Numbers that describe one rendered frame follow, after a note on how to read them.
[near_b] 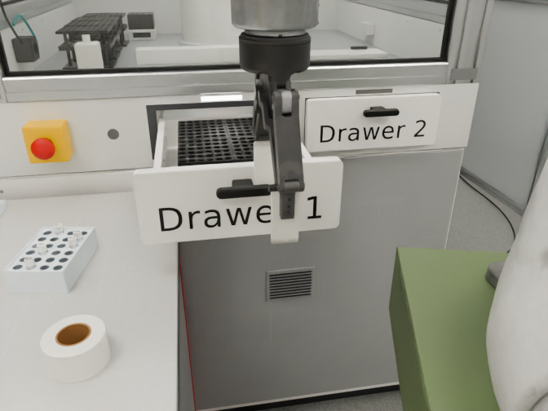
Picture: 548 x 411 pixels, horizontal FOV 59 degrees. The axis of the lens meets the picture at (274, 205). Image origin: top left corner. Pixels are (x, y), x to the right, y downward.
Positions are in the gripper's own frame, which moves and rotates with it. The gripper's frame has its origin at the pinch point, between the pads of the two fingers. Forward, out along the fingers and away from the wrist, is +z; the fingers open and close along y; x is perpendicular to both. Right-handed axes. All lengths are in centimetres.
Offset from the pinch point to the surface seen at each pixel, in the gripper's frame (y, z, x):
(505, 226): 133, 91, -140
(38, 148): 35, 3, 36
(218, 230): 8.7, 7.9, 6.5
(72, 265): 9.8, 12.3, 27.6
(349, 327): 42, 60, -28
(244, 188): 5.3, 0.0, 3.0
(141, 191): 8.8, 0.9, 16.5
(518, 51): 173, 14, -155
